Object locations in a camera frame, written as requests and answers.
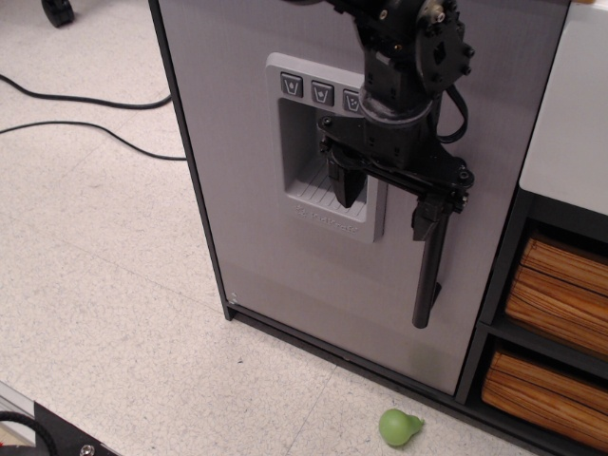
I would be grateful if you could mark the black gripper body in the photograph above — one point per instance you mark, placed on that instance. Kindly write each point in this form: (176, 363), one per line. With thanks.
(410, 158)

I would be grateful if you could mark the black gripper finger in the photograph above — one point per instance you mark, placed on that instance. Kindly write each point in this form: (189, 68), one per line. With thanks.
(347, 178)
(426, 217)

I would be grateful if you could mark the black cylindrical door handle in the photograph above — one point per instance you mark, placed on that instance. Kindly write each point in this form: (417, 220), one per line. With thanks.
(428, 287)

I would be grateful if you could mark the grey toy fridge door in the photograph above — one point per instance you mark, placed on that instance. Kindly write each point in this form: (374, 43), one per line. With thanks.
(347, 296)

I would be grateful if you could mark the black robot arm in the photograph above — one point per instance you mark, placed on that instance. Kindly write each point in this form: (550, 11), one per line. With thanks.
(414, 52)

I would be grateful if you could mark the grey ice dispenser panel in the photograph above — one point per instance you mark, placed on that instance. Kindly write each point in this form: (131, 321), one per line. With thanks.
(301, 92)

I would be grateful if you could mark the upper woven storage basket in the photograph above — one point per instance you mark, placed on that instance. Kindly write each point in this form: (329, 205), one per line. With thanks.
(560, 291)

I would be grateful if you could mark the woven storage basket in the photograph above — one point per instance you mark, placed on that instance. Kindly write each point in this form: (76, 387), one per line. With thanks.
(548, 398)
(560, 291)

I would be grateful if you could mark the green toy pear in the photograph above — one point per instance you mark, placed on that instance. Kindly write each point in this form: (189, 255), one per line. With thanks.
(397, 428)

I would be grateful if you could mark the lower woven storage basket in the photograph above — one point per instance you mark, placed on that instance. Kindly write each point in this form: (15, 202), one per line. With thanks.
(548, 398)

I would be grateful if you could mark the black caster wheel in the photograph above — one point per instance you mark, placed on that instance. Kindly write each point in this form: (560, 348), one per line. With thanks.
(58, 12)

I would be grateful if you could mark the dark shelf cabinet frame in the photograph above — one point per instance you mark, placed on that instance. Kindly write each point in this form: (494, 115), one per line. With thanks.
(568, 222)

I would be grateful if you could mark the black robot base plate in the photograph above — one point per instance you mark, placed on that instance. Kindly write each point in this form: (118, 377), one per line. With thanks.
(28, 428)

